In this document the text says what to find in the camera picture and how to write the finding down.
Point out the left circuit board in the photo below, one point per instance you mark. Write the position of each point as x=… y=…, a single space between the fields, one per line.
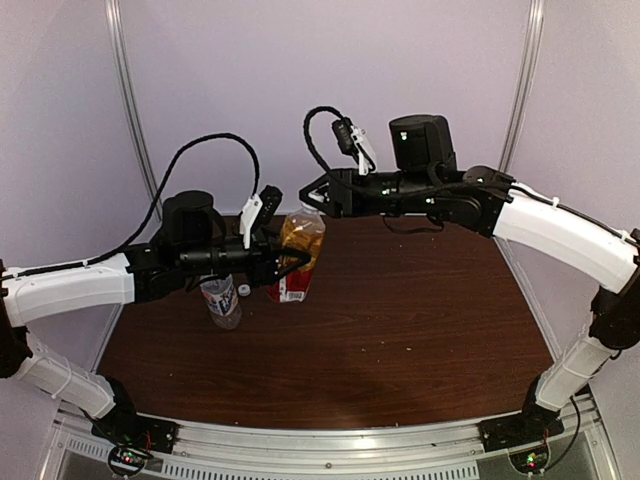
x=125 y=461

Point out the left aluminium frame post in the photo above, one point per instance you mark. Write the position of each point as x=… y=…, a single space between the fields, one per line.
x=127 y=91

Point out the front aluminium rail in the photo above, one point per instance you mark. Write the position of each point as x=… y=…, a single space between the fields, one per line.
x=451 y=450

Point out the right circuit board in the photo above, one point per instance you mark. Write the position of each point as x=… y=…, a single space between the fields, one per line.
x=530 y=461

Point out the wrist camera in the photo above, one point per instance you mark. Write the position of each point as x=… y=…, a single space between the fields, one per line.
x=257 y=211
x=352 y=141

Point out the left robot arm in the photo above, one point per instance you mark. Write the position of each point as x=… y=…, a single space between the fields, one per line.
x=190 y=243

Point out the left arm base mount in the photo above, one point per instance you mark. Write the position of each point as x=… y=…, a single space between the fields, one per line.
x=123 y=425

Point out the clear water bottle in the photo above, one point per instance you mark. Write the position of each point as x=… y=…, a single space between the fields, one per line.
x=222 y=301

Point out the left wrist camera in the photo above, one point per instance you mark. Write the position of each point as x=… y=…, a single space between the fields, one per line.
x=257 y=211

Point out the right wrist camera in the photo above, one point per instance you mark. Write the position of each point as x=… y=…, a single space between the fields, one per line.
x=352 y=141

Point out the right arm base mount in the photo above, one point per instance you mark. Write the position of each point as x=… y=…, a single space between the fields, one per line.
x=532 y=424

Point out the white water bottle cap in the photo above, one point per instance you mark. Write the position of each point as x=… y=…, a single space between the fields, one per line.
x=244 y=290

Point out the aluminium frame post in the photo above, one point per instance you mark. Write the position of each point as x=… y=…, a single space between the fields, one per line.
x=127 y=91
x=524 y=83

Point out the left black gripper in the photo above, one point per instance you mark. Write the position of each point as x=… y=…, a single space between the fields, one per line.
x=263 y=260

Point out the right aluminium frame post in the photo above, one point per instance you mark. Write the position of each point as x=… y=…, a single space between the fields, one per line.
x=524 y=83

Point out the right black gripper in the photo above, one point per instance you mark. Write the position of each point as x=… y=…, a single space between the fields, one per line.
x=336 y=199

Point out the amber tea bottle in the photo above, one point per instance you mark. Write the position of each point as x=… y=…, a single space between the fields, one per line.
x=304 y=231

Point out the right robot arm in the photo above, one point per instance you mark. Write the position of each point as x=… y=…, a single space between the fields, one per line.
x=493 y=204

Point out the circuit board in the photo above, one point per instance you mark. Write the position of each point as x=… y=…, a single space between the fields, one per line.
x=530 y=461
x=125 y=461

